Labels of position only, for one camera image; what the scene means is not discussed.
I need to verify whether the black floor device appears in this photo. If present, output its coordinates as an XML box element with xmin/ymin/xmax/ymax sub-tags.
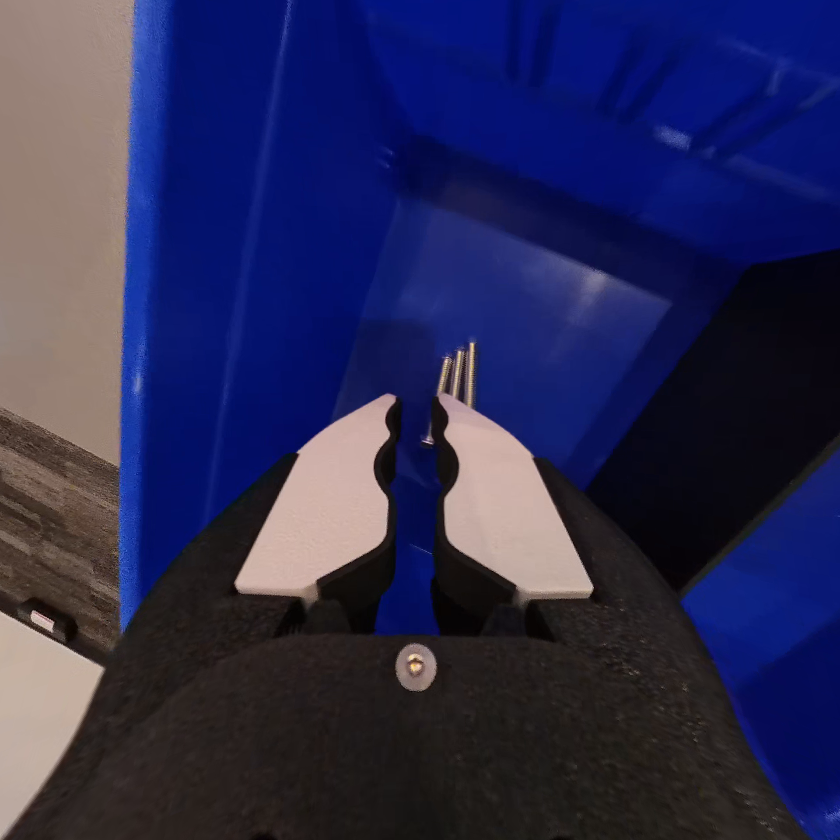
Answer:
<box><xmin>16</xmin><ymin>598</ymin><xmax>78</xmax><ymax>644</ymax></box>

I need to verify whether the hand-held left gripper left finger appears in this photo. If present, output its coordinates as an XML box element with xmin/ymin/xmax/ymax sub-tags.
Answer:
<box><xmin>233</xmin><ymin>393</ymin><xmax>404</xmax><ymax>616</ymax></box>

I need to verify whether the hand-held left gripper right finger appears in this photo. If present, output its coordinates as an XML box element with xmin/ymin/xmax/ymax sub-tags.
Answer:
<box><xmin>430</xmin><ymin>393</ymin><xmax>596</xmax><ymax>616</ymax></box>

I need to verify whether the blue plastic bin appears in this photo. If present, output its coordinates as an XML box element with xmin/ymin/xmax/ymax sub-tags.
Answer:
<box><xmin>120</xmin><ymin>0</ymin><xmax>840</xmax><ymax>840</ymax></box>

